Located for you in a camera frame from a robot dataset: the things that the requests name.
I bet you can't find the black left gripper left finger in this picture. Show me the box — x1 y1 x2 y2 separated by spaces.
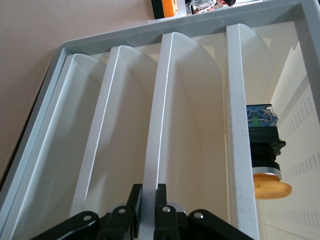
96 183 144 240

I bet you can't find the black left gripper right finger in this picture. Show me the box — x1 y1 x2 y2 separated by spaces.
153 183 181 240

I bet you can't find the yellow push button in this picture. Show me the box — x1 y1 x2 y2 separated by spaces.
246 103 293 200

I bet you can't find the white drawer cabinet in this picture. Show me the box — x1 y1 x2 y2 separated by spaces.
0 1 320 240

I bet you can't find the orange button box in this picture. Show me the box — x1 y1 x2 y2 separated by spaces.
150 0 187 20

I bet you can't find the white divider right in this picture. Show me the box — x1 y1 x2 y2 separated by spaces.
225 23 277 240

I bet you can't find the person in plaid shirt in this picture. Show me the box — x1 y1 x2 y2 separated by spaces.
184 0 238 16

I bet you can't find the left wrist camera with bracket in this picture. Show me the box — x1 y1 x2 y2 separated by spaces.
31 209 253 240

